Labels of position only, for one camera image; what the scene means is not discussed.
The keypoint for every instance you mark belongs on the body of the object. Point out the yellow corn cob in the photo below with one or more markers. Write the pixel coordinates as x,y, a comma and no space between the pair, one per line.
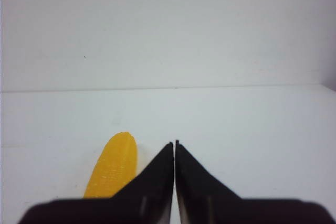
115,167

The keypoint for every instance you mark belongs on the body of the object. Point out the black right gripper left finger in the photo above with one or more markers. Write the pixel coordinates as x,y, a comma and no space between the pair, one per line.
145,199

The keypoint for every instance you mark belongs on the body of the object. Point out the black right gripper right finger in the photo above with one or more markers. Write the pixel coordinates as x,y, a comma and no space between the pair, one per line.
204,199

